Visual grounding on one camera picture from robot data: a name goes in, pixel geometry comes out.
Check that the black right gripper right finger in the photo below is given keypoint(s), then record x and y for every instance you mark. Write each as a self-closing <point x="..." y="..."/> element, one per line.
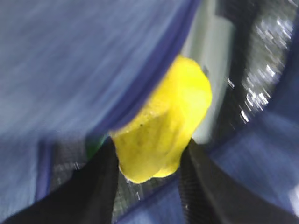
<point x="209" y="196"/>

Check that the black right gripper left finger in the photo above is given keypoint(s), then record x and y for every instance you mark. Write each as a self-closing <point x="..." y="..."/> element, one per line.
<point x="87" y="198"/>

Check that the green cucumber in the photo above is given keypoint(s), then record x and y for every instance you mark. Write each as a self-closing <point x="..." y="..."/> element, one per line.
<point x="92" y="145"/>

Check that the yellow toy fruit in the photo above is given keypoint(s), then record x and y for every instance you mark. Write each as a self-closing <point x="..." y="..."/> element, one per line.
<point x="151" y="145"/>

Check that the navy blue fabric bag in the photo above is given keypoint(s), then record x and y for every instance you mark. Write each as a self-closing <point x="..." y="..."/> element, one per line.
<point x="72" y="67"/>

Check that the green lidded lunch box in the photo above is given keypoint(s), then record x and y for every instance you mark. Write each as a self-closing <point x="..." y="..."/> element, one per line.
<point x="210" y="43"/>

